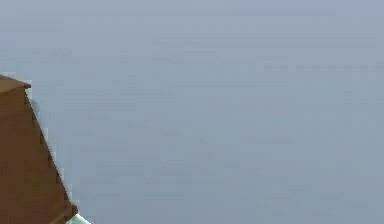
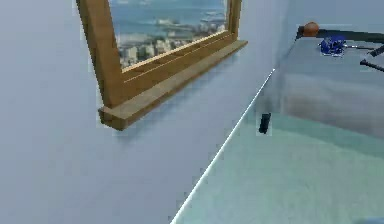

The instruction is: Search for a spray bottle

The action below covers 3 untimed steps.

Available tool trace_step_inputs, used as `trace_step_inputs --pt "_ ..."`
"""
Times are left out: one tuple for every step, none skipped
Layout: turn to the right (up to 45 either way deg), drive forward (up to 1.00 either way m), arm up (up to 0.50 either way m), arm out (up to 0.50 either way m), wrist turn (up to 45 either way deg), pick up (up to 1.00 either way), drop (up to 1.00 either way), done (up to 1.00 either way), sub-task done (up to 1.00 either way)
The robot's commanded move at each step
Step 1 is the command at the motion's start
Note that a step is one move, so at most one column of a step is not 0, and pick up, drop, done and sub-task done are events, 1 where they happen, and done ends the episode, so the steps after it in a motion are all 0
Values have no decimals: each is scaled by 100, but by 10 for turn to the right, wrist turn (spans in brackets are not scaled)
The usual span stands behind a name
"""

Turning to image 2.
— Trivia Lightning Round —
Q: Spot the orange ball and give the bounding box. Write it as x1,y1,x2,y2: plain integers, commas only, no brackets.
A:
302,21,320,38

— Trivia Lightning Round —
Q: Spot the blue crumpled object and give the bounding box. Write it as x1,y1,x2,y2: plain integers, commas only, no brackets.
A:
319,35,347,57

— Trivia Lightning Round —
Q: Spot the wooden framed window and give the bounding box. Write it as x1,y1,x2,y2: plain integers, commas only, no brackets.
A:
75,0,249,131

